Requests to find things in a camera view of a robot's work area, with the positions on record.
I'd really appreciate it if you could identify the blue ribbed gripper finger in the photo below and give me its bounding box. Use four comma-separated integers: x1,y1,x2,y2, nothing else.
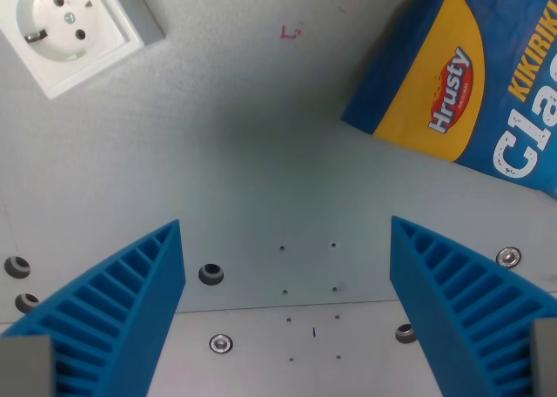
389,215,557,397
0,219,187,397

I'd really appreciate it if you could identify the silver hex socket screw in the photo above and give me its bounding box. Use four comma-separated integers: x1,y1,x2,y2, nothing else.
209,333,234,354
496,246,522,268

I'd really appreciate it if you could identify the blue Hrusty snack bag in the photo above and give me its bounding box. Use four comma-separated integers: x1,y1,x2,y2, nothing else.
340,0,557,200

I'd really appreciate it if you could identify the white wall power socket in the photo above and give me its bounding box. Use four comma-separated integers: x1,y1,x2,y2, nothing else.
0,0,166,100

